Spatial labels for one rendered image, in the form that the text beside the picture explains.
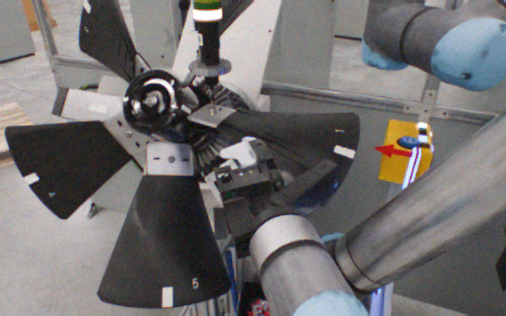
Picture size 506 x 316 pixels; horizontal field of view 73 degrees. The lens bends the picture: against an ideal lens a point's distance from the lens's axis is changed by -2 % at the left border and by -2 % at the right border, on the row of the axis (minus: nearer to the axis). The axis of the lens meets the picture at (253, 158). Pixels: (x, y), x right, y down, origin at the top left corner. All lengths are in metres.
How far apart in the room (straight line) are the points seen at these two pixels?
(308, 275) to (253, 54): 0.69
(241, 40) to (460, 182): 0.71
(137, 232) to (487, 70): 0.55
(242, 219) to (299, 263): 0.10
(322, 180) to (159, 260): 0.33
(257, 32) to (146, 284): 0.65
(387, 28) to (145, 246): 0.50
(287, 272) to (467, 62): 0.28
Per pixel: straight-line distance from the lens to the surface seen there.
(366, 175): 1.45
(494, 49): 0.44
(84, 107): 0.96
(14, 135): 0.85
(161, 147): 0.67
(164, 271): 0.65
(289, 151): 0.55
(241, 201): 0.42
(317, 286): 0.31
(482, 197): 0.35
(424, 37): 0.46
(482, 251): 1.67
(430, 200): 0.36
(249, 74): 0.90
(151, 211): 0.64
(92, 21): 0.89
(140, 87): 0.67
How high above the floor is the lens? 1.46
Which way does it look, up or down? 32 degrees down
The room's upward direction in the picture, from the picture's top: straight up
